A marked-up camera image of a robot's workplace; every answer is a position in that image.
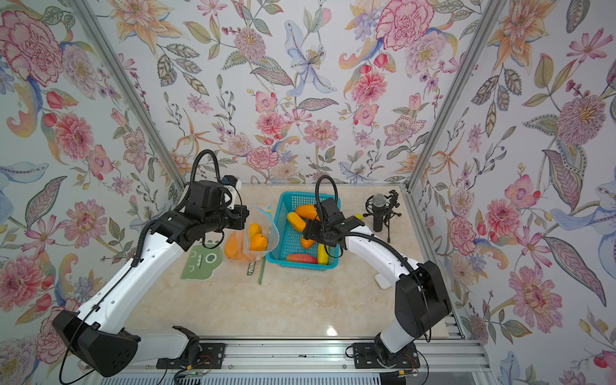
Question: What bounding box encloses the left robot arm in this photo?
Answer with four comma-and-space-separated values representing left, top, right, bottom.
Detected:
52, 149, 250, 378

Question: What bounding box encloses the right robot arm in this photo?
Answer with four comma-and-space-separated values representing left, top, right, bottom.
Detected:
303, 175, 452, 367

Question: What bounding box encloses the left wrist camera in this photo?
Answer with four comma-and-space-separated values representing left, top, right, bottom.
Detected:
221, 175, 242, 210

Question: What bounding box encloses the clear blue-zip bag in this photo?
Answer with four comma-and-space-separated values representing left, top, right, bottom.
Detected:
223, 206, 280, 263

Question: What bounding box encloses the aluminium front rail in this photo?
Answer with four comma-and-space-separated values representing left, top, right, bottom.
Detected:
76, 338, 492, 375

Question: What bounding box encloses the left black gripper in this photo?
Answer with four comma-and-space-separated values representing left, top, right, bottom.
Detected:
203, 201, 253, 233

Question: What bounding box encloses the large orange mango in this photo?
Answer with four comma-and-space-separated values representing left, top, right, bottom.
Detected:
250, 234, 269, 252

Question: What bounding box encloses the black microphone on stand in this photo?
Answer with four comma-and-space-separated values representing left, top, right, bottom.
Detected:
364, 189, 402, 243

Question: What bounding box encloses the small yellow-orange mango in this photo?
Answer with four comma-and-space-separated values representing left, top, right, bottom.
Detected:
287, 212, 306, 233

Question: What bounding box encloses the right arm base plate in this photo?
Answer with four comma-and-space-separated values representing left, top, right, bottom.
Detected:
345, 342, 421, 370

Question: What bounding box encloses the red mango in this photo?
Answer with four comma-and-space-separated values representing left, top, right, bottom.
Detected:
287, 253, 318, 264

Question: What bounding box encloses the teal plastic basket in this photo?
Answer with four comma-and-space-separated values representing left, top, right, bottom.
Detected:
266, 192, 340, 271

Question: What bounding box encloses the clear green-zip bag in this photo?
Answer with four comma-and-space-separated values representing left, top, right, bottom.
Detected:
181, 244, 266, 285

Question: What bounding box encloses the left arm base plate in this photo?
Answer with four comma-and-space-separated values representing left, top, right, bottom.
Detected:
156, 343, 226, 370

